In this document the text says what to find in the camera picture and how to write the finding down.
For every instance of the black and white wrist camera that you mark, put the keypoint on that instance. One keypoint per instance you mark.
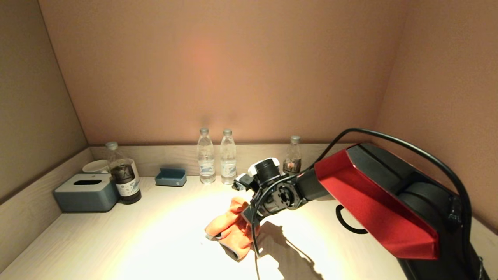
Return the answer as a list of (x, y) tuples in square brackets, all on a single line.
[(260, 173)]

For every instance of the dark drink bottle white label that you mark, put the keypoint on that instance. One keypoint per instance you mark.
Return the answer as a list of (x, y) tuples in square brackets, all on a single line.
[(292, 159), (125, 182)]

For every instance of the clear water bottle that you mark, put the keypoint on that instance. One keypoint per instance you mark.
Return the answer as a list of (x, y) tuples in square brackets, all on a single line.
[(228, 163), (206, 163)]

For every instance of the blue-grey tissue box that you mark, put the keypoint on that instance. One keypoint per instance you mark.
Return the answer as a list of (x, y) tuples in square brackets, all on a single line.
[(85, 194)]

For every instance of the small blue plastic tray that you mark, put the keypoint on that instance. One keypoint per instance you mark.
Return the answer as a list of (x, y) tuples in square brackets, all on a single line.
[(170, 179)]

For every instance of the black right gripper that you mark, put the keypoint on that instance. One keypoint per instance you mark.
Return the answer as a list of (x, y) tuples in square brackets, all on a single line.
[(278, 198)]

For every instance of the red and black right robot arm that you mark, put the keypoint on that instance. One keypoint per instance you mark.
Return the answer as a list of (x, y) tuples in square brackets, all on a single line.
[(381, 202)]

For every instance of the white paper cup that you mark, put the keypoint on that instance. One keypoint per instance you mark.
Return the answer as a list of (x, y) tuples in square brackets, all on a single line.
[(94, 167)]

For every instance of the orange fluffy cloth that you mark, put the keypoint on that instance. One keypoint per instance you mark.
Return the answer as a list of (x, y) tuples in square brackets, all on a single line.
[(233, 229)]

